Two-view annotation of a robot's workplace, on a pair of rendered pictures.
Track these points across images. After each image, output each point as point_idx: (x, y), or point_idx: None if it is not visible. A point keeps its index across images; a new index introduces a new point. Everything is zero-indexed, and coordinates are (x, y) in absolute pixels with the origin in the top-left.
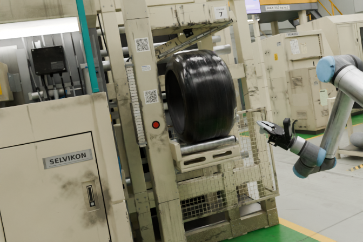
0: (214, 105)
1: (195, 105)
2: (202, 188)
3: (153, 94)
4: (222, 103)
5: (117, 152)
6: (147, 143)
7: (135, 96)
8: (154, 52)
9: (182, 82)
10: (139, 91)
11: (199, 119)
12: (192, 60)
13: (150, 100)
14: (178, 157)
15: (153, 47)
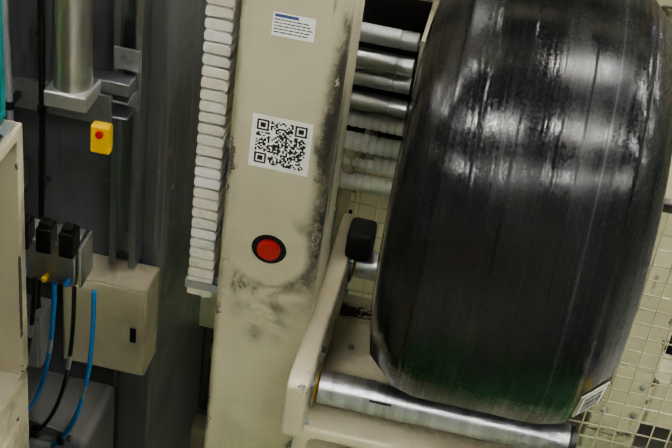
0: (487, 357)
1: (400, 320)
2: None
3: (293, 142)
4: (526, 365)
5: (154, 207)
6: (217, 295)
7: (215, 117)
8: None
9: (395, 198)
10: (236, 107)
11: (404, 368)
12: (491, 114)
13: (274, 159)
14: (288, 424)
15: None
